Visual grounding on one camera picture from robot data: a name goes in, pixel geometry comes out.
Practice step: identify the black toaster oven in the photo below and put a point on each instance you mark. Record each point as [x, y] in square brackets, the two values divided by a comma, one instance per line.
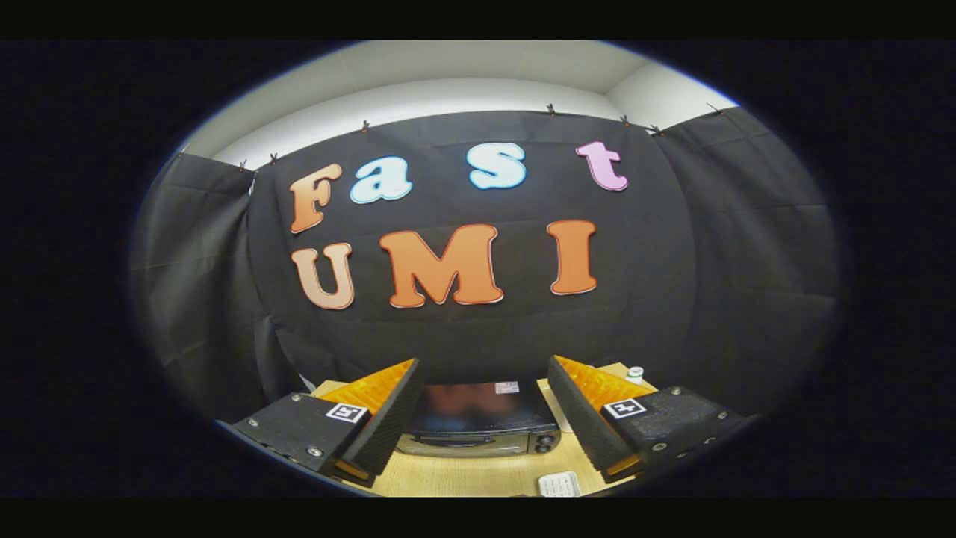
[478, 418]

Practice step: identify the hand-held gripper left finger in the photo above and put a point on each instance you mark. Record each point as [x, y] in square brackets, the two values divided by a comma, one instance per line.
[392, 418]

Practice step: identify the white green-label bottle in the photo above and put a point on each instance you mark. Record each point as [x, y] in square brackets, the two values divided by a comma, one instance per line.
[635, 373]

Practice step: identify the white plastic tray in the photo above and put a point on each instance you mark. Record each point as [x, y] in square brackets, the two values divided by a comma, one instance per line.
[559, 484]

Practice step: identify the row of cloth clips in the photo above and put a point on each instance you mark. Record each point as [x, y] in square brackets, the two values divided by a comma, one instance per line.
[550, 109]

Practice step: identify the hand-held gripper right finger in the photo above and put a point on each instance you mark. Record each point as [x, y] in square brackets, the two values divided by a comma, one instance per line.
[579, 415]

